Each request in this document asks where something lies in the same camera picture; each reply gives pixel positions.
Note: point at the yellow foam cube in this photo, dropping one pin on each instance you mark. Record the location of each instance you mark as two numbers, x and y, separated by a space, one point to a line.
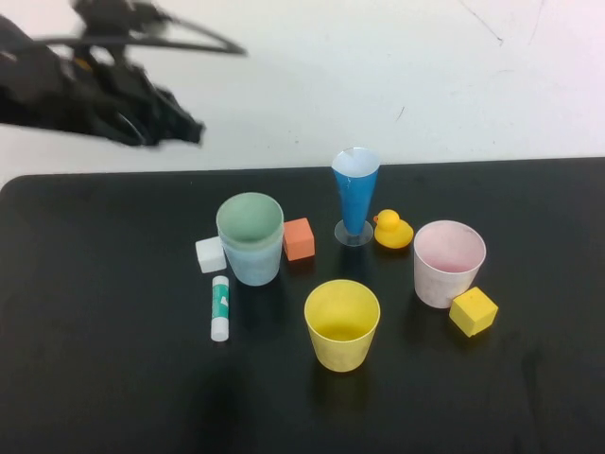
472 312

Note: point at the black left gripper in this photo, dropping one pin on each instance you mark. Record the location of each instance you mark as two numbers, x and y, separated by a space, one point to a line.
123 104

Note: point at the green white glue stick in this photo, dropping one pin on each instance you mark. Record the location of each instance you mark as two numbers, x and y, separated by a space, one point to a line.
220 307

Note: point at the white foam cube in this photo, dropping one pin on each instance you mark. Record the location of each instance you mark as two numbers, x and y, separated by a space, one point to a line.
210 255

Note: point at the clear plastic cone stand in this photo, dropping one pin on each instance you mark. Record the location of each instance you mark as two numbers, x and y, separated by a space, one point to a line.
354 239

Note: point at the pink plastic cup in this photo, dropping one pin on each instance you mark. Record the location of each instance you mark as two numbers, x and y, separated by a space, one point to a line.
437 284

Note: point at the green plastic cup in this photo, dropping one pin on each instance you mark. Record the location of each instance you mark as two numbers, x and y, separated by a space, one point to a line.
248 220

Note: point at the blue paper cone cup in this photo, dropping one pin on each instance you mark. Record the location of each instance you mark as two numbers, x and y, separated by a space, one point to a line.
354 198

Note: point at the yellow plastic cup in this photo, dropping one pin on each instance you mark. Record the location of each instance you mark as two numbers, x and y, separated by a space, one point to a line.
341 340

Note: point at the orange foam cube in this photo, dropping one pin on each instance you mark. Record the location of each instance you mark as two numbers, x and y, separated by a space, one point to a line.
299 242

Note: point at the yellow rubber duck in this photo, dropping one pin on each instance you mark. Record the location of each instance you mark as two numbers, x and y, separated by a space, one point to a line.
392 232

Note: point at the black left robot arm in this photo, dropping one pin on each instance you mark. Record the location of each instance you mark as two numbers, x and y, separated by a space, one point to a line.
38 90

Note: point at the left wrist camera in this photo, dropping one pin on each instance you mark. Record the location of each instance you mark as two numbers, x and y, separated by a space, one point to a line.
113 14

